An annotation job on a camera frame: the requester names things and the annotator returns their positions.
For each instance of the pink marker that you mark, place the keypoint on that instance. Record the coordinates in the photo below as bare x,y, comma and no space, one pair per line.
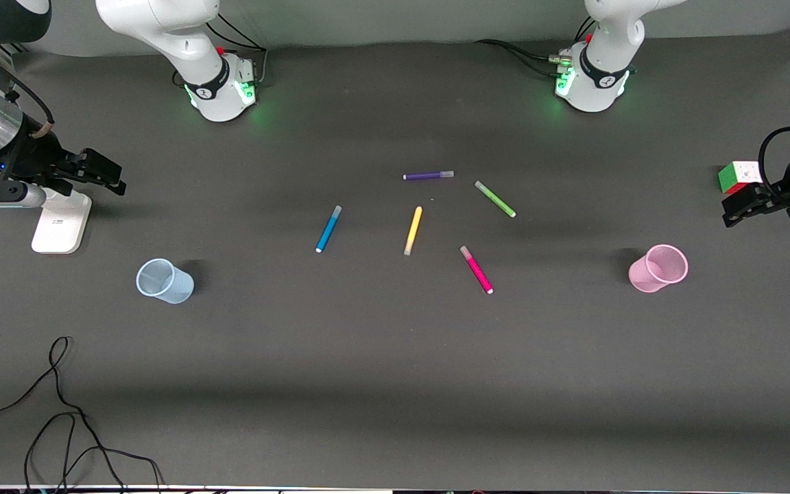
479,272

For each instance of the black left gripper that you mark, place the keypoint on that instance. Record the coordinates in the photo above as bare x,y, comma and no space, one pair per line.
788,180

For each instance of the blue marker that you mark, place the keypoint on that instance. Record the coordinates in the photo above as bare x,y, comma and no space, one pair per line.
327,232

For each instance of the translucent blue cup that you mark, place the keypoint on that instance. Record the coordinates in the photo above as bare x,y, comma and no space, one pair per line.
175,288

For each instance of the white rectangular block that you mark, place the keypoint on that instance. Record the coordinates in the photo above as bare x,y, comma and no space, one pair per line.
59,226

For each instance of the green marker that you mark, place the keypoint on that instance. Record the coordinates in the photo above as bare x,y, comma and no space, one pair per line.
496,200

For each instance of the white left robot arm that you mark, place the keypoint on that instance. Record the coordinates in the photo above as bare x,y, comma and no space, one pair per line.
601,41

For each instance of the translucent pink cup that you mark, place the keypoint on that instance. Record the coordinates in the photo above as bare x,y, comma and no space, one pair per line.
645,274

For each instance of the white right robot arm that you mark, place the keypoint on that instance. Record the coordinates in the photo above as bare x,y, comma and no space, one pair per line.
182,34

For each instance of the rubik's cube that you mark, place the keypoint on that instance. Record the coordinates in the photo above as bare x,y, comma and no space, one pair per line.
738,175

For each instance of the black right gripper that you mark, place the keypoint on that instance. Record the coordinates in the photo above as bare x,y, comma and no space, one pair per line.
33,155

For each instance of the yellow marker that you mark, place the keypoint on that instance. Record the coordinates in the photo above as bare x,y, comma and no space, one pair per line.
413,230

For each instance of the purple marker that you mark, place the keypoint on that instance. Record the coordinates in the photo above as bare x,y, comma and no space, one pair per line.
429,175

